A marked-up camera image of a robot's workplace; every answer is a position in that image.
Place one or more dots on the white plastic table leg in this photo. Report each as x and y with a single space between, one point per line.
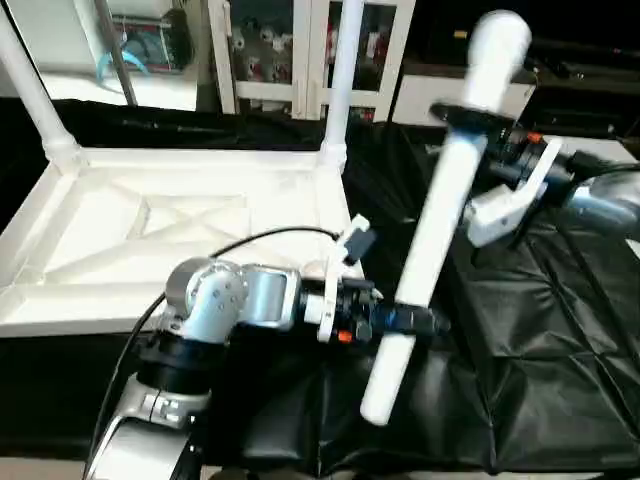
40 90
342 70
440 220

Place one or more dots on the black work surface mat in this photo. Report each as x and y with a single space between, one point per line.
540 340

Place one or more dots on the white plastic table top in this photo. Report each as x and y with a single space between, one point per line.
100 220

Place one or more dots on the white glass door cabinet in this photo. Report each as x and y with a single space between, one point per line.
270 50

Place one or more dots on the white flat sheet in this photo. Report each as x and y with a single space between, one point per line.
610 150

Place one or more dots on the white drawer unit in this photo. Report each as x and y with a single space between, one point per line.
420 98

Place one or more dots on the black vertical pole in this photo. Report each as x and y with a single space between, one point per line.
25 45

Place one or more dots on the colourful background box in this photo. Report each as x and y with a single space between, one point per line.
145 40

